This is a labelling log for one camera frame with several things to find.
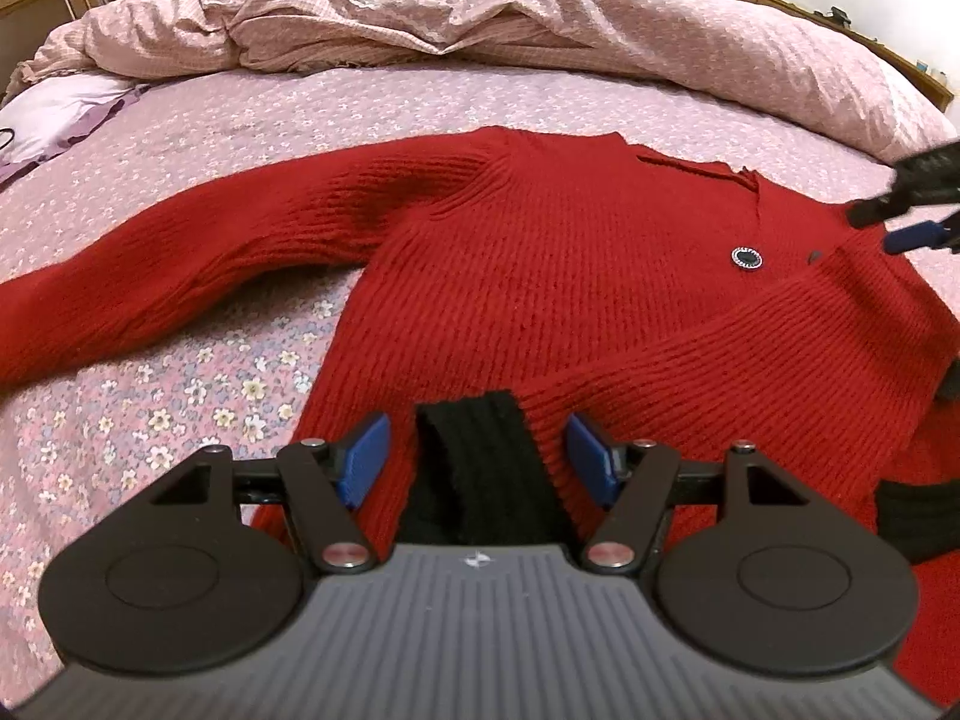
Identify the pink floral quilt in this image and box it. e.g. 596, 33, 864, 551
19, 0, 960, 166

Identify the red knit sweater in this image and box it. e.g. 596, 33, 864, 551
0, 126, 960, 706

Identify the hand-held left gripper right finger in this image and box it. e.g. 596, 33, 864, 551
565, 411, 816, 575

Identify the purple pillow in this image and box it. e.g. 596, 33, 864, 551
0, 75, 151, 185

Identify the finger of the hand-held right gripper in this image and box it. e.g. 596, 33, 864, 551
846, 136, 960, 230
882, 216, 960, 256

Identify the floral pink bed sheet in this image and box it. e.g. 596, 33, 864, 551
0, 60, 960, 698

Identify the long wooden dresser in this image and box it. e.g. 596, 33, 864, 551
660, 0, 960, 117

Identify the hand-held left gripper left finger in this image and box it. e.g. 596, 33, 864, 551
150, 412, 392, 572

